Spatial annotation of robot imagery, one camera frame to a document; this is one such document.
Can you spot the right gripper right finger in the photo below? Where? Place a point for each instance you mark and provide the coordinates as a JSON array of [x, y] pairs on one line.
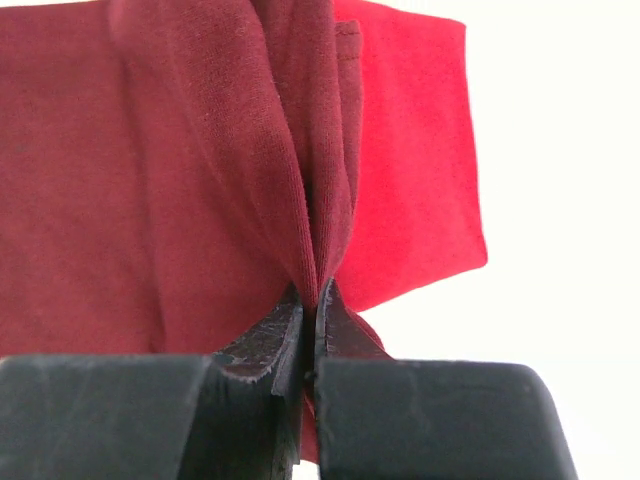
[[381, 418]]

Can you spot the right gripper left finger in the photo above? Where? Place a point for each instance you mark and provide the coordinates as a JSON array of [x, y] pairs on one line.
[[233, 414]]

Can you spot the dark red t shirt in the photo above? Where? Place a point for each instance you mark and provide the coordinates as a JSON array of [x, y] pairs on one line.
[[169, 168]]

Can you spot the folded dark red shirt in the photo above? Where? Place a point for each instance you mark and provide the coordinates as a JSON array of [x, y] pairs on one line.
[[417, 216]]

